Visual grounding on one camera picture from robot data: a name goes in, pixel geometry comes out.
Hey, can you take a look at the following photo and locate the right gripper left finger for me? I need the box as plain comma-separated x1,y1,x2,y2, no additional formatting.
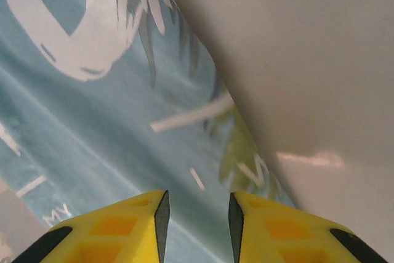
12,189,171,263

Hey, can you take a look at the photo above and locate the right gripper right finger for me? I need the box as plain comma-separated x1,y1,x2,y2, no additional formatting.
229,191,388,263

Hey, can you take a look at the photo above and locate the light blue printed t-shirt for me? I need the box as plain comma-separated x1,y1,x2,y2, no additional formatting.
0,0,298,263

